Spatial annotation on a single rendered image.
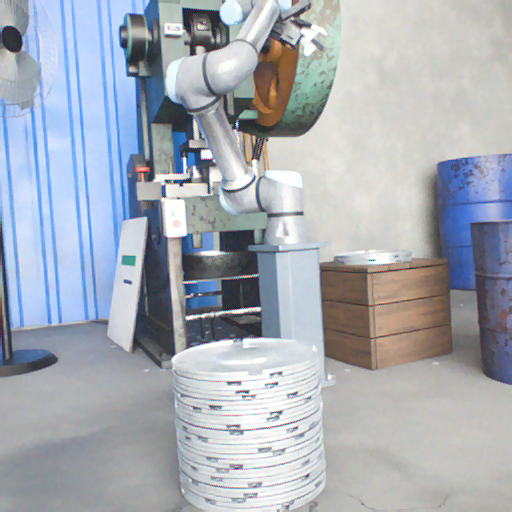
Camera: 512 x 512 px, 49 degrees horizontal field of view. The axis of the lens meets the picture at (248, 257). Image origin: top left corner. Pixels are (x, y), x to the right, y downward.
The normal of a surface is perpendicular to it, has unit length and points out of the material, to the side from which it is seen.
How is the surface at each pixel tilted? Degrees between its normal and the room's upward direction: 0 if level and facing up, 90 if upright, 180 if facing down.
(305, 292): 90
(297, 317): 90
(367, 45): 90
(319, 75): 124
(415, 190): 90
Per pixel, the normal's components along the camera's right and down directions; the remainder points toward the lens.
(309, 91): 0.30, 0.70
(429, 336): 0.47, 0.02
